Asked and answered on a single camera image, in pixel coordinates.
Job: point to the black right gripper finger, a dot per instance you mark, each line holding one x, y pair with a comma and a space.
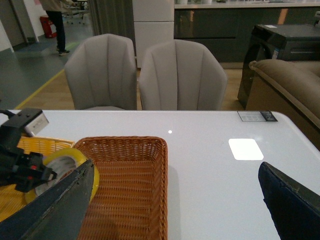
294, 208

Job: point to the other arm black gripper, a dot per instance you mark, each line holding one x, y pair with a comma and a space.
58, 213

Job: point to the yellow tape roll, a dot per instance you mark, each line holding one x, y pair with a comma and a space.
62, 162

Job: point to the brown wicker basket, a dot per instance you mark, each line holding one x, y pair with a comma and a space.
131, 202

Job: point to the yellow wicker basket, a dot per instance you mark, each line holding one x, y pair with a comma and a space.
12, 200

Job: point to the black white table label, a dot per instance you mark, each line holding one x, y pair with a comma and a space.
257, 116

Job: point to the beige sofa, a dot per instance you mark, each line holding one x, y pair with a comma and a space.
291, 88

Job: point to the left grey upholstered chair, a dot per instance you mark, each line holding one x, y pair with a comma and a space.
102, 74

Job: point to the grey upholstered chair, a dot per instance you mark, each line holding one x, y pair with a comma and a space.
181, 75
102, 74

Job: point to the black appliance cabinet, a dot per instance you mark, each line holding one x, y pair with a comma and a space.
288, 42

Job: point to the right grey upholstered chair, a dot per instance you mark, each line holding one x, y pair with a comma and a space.
181, 75

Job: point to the walking person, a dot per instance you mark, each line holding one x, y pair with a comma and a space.
54, 9

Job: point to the grey curtain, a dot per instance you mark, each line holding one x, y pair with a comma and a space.
112, 17

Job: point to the dark kitchen counter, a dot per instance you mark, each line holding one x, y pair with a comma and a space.
225, 27

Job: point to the white refrigerator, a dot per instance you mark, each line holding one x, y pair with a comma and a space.
153, 24

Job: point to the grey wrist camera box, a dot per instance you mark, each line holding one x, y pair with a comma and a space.
27, 122

